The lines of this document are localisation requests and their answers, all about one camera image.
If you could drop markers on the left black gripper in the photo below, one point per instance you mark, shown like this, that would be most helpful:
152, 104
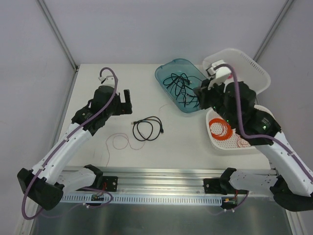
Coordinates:
123, 106

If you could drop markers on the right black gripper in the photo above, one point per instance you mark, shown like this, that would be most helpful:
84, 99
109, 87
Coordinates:
204, 95

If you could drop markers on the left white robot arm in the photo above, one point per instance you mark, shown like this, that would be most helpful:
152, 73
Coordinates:
43, 183

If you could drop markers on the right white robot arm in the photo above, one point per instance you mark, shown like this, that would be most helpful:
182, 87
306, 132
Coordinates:
292, 189

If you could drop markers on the white solid plastic basket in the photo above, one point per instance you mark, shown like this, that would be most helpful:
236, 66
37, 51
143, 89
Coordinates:
247, 70

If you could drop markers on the white perforated plastic basket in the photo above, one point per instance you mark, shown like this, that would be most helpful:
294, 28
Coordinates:
234, 145

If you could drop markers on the teal transparent plastic tray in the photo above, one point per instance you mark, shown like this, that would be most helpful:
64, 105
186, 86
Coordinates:
178, 78

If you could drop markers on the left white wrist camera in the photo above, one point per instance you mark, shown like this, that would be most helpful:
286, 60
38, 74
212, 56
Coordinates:
107, 80

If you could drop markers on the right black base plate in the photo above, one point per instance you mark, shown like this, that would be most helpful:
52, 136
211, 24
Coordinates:
217, 186

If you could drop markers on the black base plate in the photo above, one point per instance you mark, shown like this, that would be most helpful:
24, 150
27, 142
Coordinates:
106, 183
217, 186

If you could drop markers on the aluminium mounting rail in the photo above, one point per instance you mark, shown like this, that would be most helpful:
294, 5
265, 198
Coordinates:
162, 178

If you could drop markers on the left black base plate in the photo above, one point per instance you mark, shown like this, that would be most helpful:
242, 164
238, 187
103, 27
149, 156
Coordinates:
106, 183

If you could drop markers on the white slotted cable duct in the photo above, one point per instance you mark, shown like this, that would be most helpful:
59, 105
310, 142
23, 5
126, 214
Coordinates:
143, 199

